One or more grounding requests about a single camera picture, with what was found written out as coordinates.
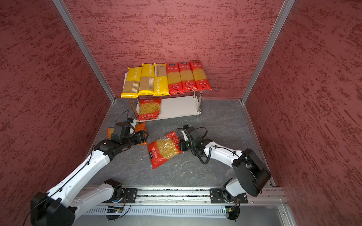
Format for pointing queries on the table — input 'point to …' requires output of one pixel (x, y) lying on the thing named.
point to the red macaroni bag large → (149, 108)
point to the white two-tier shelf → (172, 106)
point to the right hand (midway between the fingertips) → (177, 147)
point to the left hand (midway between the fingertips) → (144, 137)
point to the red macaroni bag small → (160, 150)
